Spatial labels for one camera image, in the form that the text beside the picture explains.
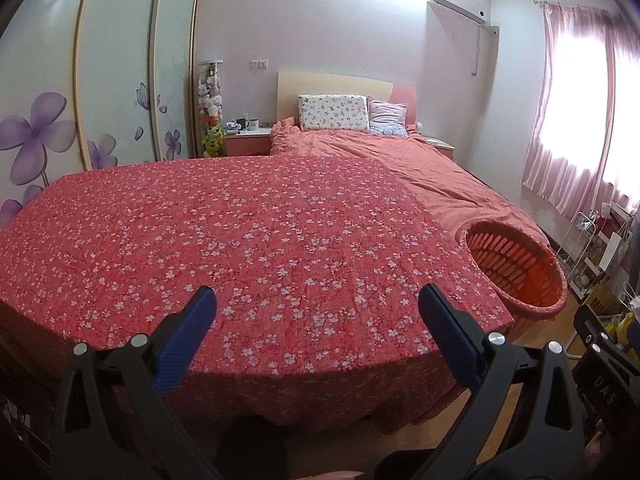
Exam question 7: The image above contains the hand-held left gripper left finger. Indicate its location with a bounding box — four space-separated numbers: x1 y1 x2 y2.
50 286 221 480

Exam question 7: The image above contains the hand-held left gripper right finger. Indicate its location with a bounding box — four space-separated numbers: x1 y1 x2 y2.
415 284 586 480

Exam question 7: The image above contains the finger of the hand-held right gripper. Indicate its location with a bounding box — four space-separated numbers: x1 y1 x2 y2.
571 304 640 441

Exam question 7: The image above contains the orange plastic basket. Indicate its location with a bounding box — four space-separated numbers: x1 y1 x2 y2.
455 220 568 338

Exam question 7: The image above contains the yellow bottle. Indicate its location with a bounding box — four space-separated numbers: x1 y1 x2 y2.
615 312 638 348

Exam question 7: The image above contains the brown cardboard box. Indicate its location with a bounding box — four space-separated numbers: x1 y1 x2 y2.
582 285 626 321

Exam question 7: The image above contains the red floral tablecloth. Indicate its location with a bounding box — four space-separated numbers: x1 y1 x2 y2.
0 154 516 433

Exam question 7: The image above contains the coral bed duvet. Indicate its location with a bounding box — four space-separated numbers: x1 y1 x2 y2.
270 116 551 246

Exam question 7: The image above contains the green plush toy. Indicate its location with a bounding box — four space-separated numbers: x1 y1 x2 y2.
202 125 226 157

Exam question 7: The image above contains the pink striped pillow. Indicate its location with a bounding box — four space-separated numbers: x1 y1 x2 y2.
367 96 408 136

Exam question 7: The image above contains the clear plush toy tube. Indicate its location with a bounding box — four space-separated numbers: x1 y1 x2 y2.
197 59 225 158

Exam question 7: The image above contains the white printed pillow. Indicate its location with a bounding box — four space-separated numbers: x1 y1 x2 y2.
298 94 371 132

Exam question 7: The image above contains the pink curtain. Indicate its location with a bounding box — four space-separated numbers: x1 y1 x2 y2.
520 2 640 221

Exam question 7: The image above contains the floral sliding door wardrobe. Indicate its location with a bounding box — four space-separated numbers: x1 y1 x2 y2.
0 0 203 231

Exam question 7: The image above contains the cream and pink headboard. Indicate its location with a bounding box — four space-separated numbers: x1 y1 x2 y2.
277 71 417 128

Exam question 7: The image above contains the white air conditioner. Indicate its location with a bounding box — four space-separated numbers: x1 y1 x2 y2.
432 0 487 25

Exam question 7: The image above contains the white wire rack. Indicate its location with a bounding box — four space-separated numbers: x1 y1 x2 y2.
557 210 608 296

